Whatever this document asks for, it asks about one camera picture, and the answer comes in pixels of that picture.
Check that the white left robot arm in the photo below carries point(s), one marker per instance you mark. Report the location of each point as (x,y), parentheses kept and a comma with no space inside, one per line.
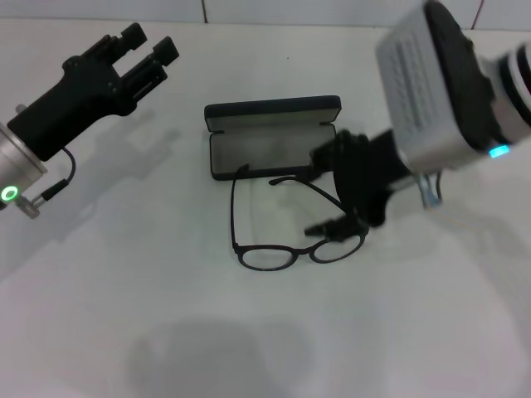
(18,170)

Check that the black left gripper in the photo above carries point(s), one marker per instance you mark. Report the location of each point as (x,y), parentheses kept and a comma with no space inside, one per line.
(70,108)

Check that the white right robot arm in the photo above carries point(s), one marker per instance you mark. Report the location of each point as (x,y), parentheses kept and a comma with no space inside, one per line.
(516,95)

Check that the black glasses case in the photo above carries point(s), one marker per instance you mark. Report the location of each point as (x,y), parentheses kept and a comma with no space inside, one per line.
(269,153)

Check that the black glasses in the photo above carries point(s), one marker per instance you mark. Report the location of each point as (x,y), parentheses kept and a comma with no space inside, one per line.
(306,251)

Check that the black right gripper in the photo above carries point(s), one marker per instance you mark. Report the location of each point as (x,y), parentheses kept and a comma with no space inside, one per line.
(365,174)

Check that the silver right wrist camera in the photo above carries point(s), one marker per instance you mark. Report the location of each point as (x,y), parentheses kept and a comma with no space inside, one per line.
(419,91)

